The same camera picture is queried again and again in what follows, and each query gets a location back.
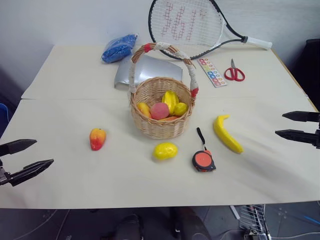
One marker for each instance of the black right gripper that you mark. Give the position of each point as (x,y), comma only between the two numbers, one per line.
(318,140)

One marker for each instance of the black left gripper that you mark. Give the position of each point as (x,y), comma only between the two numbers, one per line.
(4,178)

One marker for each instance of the orange fruit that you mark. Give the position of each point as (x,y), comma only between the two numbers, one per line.
(170,118)

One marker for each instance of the blue container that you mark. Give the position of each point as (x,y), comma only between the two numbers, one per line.
(2,110)

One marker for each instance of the yellow banana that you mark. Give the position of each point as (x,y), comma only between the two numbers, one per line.
(226,136)

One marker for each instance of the red and yellow mango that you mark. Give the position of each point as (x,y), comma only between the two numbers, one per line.
(97,140)

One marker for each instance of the black and white tennis racket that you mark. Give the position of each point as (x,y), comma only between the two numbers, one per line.
(257,42)

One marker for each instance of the orange and black tape measure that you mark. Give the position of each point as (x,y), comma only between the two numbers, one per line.
(203,161)

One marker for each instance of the colourful sticker sheet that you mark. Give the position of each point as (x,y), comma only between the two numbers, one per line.
(212,72)

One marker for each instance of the small yellow-green lemon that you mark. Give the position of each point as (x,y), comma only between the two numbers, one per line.
(181,108)

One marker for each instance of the yellow-orange mango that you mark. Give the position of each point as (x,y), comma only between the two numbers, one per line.
(143,108)

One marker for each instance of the yellow starfruit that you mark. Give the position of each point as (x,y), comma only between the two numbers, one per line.
(171,100)

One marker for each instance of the large yellow lemon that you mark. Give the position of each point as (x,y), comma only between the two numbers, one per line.
(165,151)

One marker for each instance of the pink peach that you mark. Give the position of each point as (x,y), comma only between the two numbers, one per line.
(159,111)

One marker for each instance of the bag of blue beads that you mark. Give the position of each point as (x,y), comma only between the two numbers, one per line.
(117,48)

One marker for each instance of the silver curved metal sheet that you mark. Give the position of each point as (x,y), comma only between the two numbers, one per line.
(155,68)

